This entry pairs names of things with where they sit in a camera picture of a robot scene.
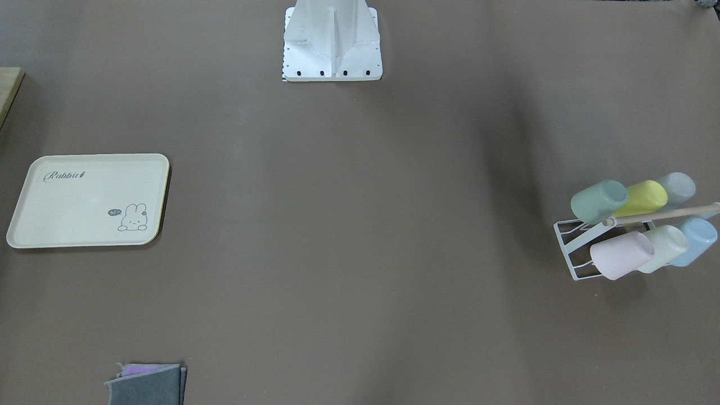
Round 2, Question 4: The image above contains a yellow cup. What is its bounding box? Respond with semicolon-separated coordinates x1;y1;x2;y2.
612;180;668;218

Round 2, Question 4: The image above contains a white wire cup rack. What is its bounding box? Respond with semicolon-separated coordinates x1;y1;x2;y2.
553;202;720;281

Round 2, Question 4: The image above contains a grey cup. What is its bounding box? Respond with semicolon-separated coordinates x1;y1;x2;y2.
655;172;696;211

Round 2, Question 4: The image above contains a pale cream cup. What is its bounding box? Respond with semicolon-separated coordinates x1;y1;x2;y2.
637;225;689;273

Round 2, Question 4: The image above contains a green cup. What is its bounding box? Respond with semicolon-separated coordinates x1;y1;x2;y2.
570;179;628;224

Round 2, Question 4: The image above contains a cream rabbit tray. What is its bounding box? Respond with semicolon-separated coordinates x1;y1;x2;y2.
7;153;170;249

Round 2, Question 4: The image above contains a wooden board at edge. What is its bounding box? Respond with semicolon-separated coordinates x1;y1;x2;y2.
1;67;25;127

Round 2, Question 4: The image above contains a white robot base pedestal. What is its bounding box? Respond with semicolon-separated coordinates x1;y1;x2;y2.
281;1;383;82

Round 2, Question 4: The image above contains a light blue cup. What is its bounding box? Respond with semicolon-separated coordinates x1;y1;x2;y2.
669;216;718;267

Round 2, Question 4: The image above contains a wooden rack handle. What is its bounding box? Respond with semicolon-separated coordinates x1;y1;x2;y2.
601;202;719;227

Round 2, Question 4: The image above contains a grey folded cloth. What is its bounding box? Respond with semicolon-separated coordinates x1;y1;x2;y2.
105;363;187;404

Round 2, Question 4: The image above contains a pink cup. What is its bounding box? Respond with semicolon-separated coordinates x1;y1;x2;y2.
591;231;655;280

